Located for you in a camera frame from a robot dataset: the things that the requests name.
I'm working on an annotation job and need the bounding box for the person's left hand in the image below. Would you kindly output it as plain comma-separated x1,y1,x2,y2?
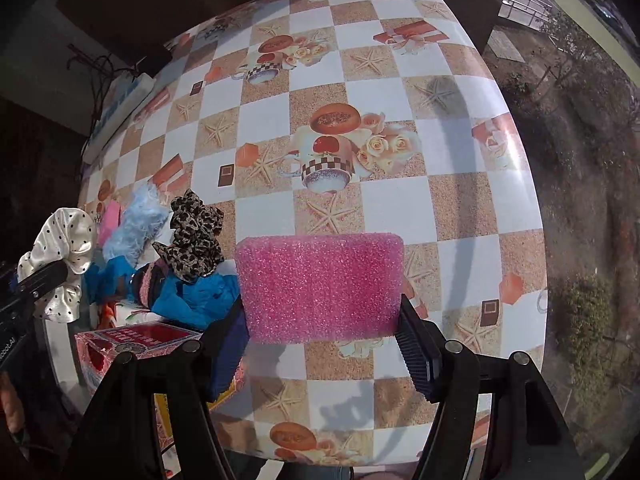
0,374,24,435

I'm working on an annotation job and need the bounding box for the leopard print scrunchie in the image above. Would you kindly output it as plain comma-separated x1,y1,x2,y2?
152,189,226,283

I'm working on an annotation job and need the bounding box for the light blue fluffy scrunchie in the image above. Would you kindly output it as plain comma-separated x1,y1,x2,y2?
102,182,173,267

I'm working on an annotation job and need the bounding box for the white polka dot scrunchie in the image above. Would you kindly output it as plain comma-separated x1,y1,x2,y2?
17,207,98,323

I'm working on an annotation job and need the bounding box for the white power strip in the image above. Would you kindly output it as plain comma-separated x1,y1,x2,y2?
82,74,153,163

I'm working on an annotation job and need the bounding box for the black power cable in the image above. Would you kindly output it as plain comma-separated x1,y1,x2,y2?
67,44,147,128

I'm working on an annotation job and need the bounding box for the pink foam sponge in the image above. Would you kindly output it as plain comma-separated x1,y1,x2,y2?
97,200,126,248
235,232,406,346

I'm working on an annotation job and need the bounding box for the checked printed tablecloth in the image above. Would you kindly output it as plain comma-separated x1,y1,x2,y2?
77,0,549,461

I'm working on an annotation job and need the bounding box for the purple striped knitted cover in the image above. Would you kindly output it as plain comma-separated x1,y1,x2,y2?
131,262,172,309

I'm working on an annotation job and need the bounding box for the red printed carton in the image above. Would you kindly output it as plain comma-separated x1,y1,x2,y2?
75,322,246,461

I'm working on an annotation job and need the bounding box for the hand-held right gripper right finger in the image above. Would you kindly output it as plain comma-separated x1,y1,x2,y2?
397,296,586,480

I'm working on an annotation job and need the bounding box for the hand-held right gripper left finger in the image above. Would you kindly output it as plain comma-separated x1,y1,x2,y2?
65,296,251,480

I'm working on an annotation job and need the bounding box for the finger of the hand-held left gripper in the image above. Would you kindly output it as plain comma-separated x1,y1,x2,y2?
15,259,69,307

